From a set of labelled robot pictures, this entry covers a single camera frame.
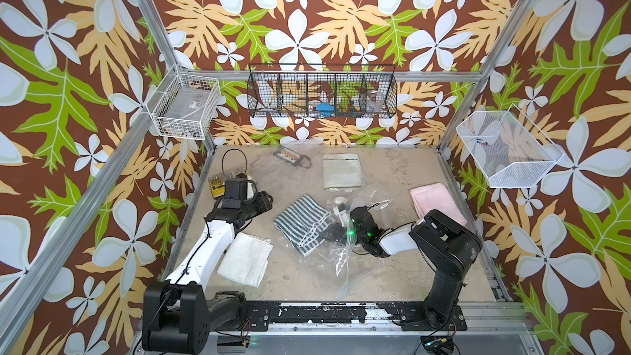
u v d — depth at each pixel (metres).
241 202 0.65
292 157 1.15
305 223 0.91
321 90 0.98
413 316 0.74
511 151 0.80
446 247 0.49
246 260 0.83
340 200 0.94
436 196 1.01
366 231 0.75
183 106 0.86
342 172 1.08
